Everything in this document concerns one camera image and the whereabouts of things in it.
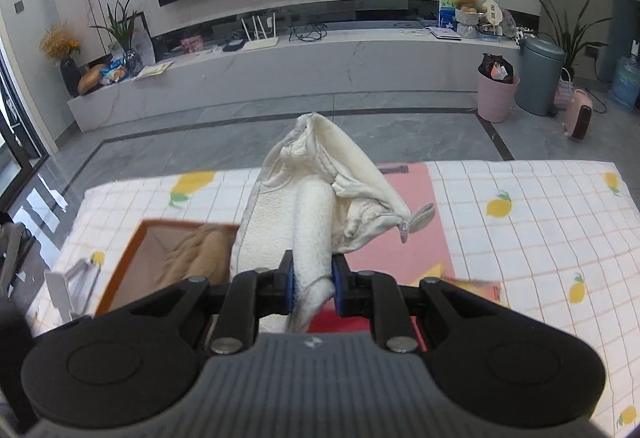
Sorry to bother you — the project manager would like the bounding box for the lemon print checked tablecloth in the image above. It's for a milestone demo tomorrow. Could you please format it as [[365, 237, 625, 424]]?
[[50, 161, 639, 437]]

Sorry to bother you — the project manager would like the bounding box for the tan braided plush yarn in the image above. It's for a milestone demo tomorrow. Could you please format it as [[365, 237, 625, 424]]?
[[154, 224, 238, 290]]

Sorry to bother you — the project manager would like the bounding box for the pink mat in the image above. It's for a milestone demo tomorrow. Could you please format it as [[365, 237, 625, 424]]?
[[346, 163, 454, 286]]

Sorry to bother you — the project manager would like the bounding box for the blue water jug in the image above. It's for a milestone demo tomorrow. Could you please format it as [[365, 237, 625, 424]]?
[[610, 40, 640, 111]]

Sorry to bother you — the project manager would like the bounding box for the pink small heater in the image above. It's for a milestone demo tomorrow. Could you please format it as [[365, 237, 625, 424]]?
[[562, 89, 593, 141]]

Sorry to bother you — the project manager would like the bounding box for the dried yellow flower vase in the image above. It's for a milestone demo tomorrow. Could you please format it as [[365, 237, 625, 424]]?
[[39, 23, 81, 97]]

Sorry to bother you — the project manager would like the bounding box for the pink waste basket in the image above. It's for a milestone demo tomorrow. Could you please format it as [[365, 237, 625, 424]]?
[[477, 54, 520, 124]]

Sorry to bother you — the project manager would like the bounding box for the grey pedal trash bin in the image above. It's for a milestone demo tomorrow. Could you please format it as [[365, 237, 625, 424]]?
[[515, 37, 566, 116]]

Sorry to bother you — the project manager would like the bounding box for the white wifi router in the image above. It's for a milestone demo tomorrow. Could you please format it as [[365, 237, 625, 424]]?
[[241, 13, 279, 51]]

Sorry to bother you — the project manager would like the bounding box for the white tv console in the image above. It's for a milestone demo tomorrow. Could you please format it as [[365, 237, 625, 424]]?
[[68, 21, 521, 132]]

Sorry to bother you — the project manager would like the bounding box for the teddy bear plush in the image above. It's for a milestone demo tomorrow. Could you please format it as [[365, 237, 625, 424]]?
[[451, 0, 483, 13]]

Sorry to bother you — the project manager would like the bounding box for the potted green leaf plant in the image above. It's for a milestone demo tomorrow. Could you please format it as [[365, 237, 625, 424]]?
[[537, 0, 612, 77]]

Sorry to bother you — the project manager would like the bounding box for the green plant in vase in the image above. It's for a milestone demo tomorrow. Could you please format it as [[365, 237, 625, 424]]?
[[91, 0, 142, 76]]

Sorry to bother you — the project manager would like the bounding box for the orange cardboard box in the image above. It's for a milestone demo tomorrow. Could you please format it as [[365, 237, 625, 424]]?
[[94, 218, 241, 317]]

